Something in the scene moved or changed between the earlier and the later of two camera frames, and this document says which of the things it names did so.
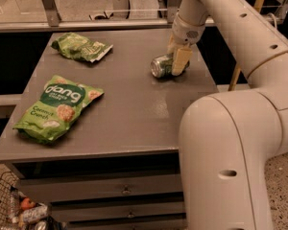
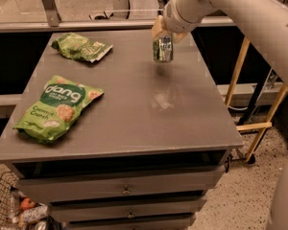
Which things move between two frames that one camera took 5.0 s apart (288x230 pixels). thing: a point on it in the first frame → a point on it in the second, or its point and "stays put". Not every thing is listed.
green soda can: x=162 y=65 → x=163 y=49
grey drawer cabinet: x=117 y=166 stays put
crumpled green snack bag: x=76 y=45 stays put
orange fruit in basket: x=27 y=204 stays put
